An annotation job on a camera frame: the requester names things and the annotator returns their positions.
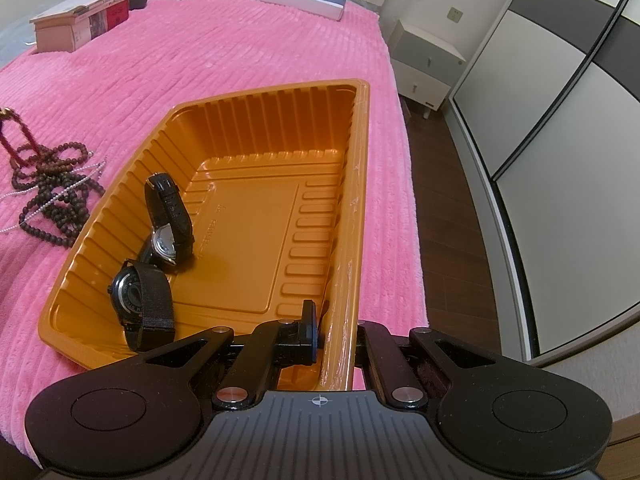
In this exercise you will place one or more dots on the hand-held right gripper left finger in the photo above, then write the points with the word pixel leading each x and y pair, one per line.
pixel 307 330

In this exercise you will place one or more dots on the beige nightstand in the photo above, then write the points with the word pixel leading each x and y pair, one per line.
pixel 425 60

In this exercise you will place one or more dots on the orange plastic tray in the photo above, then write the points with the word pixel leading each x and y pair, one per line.
pixel 260 210

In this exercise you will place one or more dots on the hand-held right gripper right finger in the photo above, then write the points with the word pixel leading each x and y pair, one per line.
pixel 367 345

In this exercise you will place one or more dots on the wall socket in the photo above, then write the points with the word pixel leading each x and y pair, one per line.
pixel 454 15

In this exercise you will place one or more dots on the long white box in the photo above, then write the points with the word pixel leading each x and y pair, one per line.
pixel 295 2

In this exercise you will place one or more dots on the pink ribbed blanket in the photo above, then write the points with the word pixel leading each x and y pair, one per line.
pixel 200 60

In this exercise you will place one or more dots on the small dark cup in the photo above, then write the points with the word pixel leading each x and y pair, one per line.
pixel 138 0

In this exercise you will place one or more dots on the white and grey wardrobe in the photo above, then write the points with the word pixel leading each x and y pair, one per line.
pixel 560 110

